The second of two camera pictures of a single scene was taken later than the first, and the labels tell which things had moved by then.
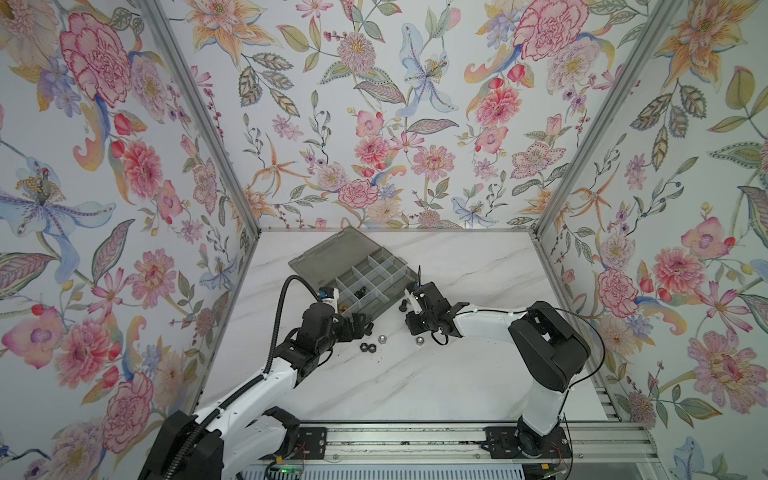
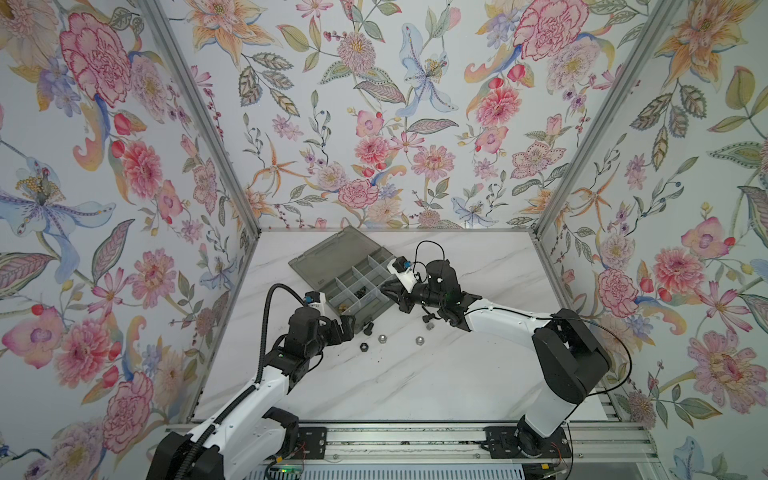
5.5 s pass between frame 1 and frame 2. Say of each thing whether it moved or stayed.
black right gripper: moved
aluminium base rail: stayed
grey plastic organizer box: stayed
